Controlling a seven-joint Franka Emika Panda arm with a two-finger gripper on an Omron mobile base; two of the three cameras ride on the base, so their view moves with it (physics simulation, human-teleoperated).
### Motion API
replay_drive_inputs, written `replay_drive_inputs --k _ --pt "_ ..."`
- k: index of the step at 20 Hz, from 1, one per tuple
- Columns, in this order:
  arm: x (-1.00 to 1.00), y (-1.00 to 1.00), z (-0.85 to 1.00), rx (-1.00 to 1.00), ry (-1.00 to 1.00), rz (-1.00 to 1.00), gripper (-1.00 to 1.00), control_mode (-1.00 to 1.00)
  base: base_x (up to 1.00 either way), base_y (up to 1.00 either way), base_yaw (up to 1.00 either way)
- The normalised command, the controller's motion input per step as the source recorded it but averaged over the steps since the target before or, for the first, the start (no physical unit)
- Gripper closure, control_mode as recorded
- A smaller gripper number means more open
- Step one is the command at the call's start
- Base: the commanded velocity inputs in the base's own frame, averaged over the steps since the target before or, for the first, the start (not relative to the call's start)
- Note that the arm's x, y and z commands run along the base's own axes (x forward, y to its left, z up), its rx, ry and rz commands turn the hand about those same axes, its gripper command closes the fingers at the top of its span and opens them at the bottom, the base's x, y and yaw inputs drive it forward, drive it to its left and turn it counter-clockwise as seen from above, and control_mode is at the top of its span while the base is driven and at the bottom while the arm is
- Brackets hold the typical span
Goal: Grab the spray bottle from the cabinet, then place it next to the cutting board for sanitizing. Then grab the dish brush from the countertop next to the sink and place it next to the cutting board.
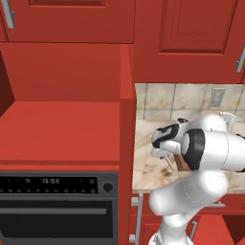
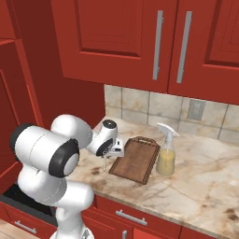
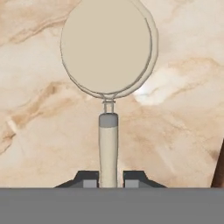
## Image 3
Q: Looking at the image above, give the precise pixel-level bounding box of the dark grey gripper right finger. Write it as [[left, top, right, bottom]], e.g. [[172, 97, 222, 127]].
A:
[[122, 170, 167, 189]]

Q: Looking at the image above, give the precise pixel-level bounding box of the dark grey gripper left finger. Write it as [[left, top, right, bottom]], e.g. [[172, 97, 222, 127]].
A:
[[53, 170, 100, 189]]

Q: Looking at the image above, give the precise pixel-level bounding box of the beige round dish brush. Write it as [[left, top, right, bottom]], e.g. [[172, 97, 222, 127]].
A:
[[59, 0, 159, 189]]

